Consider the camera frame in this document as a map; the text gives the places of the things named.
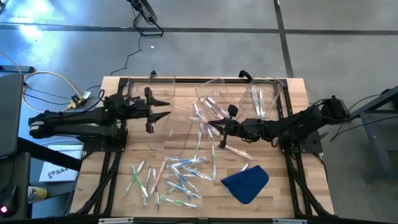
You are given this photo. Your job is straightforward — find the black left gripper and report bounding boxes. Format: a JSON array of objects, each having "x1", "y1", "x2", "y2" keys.
[{"x1": 126, "y1": 86, "x2": 172, "y2": 134}]

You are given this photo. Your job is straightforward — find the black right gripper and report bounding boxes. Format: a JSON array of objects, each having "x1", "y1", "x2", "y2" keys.
[{"x1": 207, "y1": 104, "x2": 250, "y2": 149}]

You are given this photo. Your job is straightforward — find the dark blue cloth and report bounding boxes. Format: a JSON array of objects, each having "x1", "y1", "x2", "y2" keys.
[{"x1": 220, "y1": 164, "x2": 270, "y2": 205}]

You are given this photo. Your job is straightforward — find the clear plastic bin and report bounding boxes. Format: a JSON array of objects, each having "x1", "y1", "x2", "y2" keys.
[
  {"x1": 126, "y1": 76, "x2": 176, "y2": 103},
  {"x1": 147, "y1": 105, "x2": 196, "y2": 157},
  {"x1": 195, "y1": 77, "x2": 246, "y2": 127},
  {"x1": 238, "y1": 73, "x2": 284, "y2": 119}
]

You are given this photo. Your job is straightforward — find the white label box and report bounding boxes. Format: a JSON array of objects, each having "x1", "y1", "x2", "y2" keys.
[{"x1": 39, "y1": 144, "x2": 85, "y2": 184}]

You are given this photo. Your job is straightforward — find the yellow drink can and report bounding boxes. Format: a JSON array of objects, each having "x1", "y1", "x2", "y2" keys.
[{"x1": 27, "y1": 185, "x2": 49, "y2": 205}]

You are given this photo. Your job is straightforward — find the dark grey power strip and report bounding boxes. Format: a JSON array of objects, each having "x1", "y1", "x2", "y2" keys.
[{"x1": 0, "y1": 64, "x2": 35, "y2": 74}]

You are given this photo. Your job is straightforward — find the black side desk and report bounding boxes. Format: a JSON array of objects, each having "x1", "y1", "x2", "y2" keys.
[{"x1": 0, "y1": 136, "x2": 82, "y2": 218}]

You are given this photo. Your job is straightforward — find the black computer mouse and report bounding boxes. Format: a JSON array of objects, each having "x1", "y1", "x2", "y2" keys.
[{"x1": 0, "y1": 185, "x2": 19, "y2": 218}]

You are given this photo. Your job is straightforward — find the black fan power cable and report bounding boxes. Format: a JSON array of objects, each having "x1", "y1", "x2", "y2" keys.
[{"x1": 109, "y1": 34, "x2": 142, "y2": 77}]

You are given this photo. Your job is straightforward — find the black wire floor fan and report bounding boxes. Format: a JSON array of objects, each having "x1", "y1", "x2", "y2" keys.
[{"x1": 126, "y1": 0, "x2": 165, "y2": 37}]

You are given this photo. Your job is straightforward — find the yellow extension cable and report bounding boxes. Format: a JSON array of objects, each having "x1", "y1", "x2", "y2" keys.
[{"x1": 0, "y1": 51, "x2": 83, "y2": 115}]

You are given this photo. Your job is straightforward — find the silver aluminium bracket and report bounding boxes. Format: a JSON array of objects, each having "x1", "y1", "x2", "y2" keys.
[
  {"x1": 272, "y1": 218, "x2": 308, "y2": 224},
  {"x1": 98, "y1": 217, "x2": 134, "y2": 224}
]

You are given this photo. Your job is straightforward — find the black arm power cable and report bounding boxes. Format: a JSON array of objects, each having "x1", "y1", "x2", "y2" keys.
[{"x1": 329, "y1": 115, "x2": 398, "y2": 142}]

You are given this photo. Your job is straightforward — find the grey metal desk frame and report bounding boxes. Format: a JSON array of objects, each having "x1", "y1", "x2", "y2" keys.
[{"x1": 345, "y1": 85, "x2": 398, "y2": 183}]

